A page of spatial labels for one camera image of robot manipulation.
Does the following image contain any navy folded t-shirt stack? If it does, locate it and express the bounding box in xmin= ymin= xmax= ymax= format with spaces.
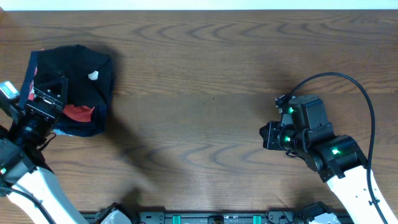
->
xmin=19 ymin=49 xmax=114 ymax=137

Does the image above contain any red folded t-shirt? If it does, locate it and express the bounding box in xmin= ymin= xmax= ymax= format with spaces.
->
xmin=28 ymin=81 xmax=95 ymax=123

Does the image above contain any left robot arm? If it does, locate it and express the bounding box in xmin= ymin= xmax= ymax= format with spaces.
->
xmin=1 ymin=72 xmax=87 ymax=223

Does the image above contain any black mounting rail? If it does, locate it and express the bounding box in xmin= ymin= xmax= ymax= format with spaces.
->
xmin=80 ymin=211 xmax=355 ymax=224

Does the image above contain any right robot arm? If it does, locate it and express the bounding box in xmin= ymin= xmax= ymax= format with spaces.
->
xmin=259 ymin=95 xmax=397 ymax=223

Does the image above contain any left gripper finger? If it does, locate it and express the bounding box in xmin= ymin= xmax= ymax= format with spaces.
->
xmin=34 ymin=70 xmax=64 ymax=91
xmin=46 ymin=77 xmax=68 ymax=105

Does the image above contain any black t-shirt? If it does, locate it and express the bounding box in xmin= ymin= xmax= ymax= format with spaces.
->
xmin=34 ymin=45 xmax=114 ymax=108

